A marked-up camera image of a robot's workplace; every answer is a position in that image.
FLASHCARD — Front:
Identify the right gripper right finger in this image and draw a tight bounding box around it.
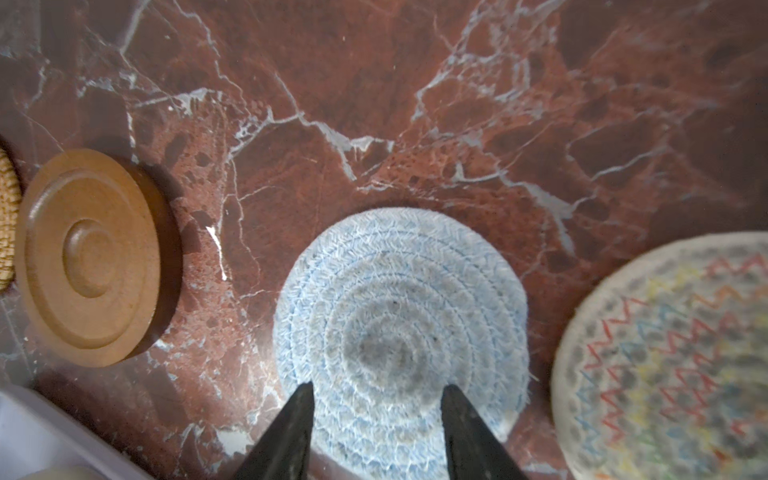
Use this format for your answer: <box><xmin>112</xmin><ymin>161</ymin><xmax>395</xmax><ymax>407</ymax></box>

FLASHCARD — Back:
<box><xmin>441</xmin><ymin>384</ymin><xmax>527</xmax><ymax>480</ymax></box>

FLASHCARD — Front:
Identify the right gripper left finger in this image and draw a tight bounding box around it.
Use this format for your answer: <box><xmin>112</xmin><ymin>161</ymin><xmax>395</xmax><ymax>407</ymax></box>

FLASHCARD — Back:
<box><xmin>232</xmin><ymin>382</ymin><xmax>315</xmax><ymax>480</ymax></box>

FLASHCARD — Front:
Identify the blue grey woven coaster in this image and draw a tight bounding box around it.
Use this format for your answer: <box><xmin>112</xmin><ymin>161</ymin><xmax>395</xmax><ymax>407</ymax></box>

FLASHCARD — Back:
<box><xmin>273</xmin><ymin>207</ymin><xmax>530</xmax><ymax>479</ymax></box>

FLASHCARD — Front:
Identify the brown wooden coaster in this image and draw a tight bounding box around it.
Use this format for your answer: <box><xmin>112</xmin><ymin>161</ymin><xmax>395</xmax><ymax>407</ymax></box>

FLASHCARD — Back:
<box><xmin>15</xmin><ymin>149</ymin><xmax>183</xmax><ymax>368</ymax></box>

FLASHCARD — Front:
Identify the woven straw coaster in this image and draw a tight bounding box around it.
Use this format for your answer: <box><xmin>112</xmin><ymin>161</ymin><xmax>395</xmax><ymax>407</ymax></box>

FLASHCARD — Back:
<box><xmin>0</xmin><ymin>148</ymin><xmax>22</xmax><ymax>291</ymax></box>

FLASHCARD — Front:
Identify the beige ceramic mug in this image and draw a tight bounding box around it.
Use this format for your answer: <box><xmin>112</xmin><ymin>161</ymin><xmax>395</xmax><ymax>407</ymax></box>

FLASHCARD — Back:
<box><xmin>20</xmin><ymin>466</ymin><xmax>105</xmax><ymax>480</ymax></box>

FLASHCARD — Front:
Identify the multicolour woven coaster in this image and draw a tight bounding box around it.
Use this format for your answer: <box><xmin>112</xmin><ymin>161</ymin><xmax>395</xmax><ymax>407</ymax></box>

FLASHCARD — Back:
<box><xmin>550</xmin><ymin>231</ymin><xmax>767</xmax><ymax>479</ymax></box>

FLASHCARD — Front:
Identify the lilac plastic tray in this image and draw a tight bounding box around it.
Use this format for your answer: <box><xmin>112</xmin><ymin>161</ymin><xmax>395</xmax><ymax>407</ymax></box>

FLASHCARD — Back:
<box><xmin>1</xmin><ymin>385</ymin><xmax>150</xmax><ymax>479</ymax></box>

